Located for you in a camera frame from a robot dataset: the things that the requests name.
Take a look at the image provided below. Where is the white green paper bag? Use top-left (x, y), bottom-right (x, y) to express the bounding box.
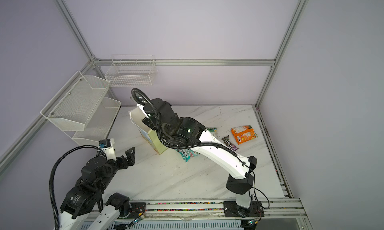
top-left (129, 105), bottom-right (168, 155)

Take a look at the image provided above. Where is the red green candy packet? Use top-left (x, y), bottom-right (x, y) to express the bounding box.
top-left (177, 149), bottom-right (199, 163)

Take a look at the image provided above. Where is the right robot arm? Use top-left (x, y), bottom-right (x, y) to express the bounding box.
top-left (137, 97), bottom-right (265, 219)

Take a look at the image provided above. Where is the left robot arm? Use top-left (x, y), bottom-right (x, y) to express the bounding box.
top-left (49, 147), bottom-right (135, 230)

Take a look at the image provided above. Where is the green snack packet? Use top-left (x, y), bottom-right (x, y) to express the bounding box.
top-left (206, 128), bottom-right (218, 138)

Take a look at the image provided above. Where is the purple chocolate bar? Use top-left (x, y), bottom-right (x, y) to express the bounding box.
top-left (222, 136), bottom-right (239, 152)

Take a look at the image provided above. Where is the orange snack box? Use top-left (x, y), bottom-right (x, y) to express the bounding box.
top-left (231, 125), bottom-right (258, 145)

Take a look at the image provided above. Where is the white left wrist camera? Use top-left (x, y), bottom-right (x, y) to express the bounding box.
top-left (97, 139), bottom-right (117, 160)

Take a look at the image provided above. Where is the white wire wall basket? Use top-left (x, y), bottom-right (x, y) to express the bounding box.
top-left (105, 55), bottom-right (157, 87)

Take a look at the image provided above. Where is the white mesh wall shelf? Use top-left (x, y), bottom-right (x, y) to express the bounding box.
top-left (41, 72), bottom-right (121, 146)

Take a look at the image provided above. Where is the black corrugated cable hose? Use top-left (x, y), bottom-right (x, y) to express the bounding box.
top-left (48, 144), bottom-right (100, 230)

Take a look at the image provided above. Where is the aluminium frame post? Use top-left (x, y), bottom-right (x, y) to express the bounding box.
top-left (53, 0), bottom-right (96, 62)

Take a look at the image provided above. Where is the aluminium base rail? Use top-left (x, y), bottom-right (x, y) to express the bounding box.
top-left (107, 198), bottom-right (313, 230)

